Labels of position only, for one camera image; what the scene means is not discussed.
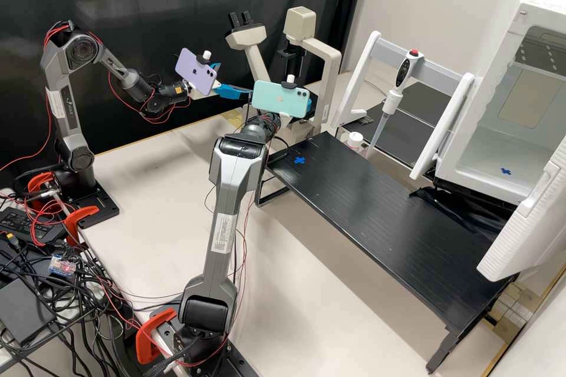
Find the flat black box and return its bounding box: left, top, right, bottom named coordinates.
left=0, top=277, right=57, bottom=347

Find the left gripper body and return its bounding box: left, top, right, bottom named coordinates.
left=190, top=81, right=223, bottom=100

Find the long black platform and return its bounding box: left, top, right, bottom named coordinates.
left=255, top=131, right=518, bottom=373

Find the white incubator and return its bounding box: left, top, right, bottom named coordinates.
left=435, top=0, right=566, bottom=206

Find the left wrist camera phone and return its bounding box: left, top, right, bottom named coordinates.
left=175, top=48, right=222, bottom=98

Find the white pipette stand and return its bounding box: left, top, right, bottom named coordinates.
left=335, top=30, right=476, bottom=181

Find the small circuit board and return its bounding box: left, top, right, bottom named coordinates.
left=47, top=253, right=77, bottom=275

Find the right wrist camera phone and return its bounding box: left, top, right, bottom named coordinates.
left=251, top=74, right=313, bottom=121

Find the orange clamp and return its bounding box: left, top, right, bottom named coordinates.
left=64, top=205, right=101, bottom=245
left=27, top=172, right=59, bottom=202
left=134, top=308, right=177, bottom=365

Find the pipette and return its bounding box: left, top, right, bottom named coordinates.
left=366, top=48, right=425, bottom=159

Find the wrist camera phone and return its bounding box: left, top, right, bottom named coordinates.
left=251, top=74, right=313, bottom=121
left=175, top=48, right=222, bottom=98

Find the incubator door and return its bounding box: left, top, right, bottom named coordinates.
left=476, top=134, right=566, bottom=283

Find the black power adapter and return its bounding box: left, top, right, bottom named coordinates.
left=0, top=207, right=67, bottom=245

